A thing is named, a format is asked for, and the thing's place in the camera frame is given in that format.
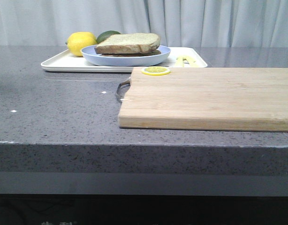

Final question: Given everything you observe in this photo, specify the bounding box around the yellow plastic knife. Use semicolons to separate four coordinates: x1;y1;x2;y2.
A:
183;56;198;68

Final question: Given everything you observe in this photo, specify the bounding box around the front yellow lemon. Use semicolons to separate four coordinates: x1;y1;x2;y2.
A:
66;31;97;57

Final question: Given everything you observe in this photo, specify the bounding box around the green lime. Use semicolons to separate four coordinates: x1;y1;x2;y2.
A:
96;30;121;44

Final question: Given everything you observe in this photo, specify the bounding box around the grey curtain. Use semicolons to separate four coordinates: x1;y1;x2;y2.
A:
0;0;288;47

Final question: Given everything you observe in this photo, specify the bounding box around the white rectangular tray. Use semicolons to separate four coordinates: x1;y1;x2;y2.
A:
41;47;209;73

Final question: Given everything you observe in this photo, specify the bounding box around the yellow plastic fork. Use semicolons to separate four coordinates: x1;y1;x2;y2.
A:
174;56;184;68

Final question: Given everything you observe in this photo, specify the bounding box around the bread slice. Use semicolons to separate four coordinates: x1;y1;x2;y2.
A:
100;50;161;57
94;33;160;54

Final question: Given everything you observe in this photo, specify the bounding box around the lemon slice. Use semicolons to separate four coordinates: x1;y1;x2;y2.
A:
141;66;171;76

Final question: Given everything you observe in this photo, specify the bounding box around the light blue plate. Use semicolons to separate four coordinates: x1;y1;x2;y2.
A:
81;45;171;67

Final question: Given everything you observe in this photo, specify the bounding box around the wooden cutting board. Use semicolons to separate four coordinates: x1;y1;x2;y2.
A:
118;67;288;132

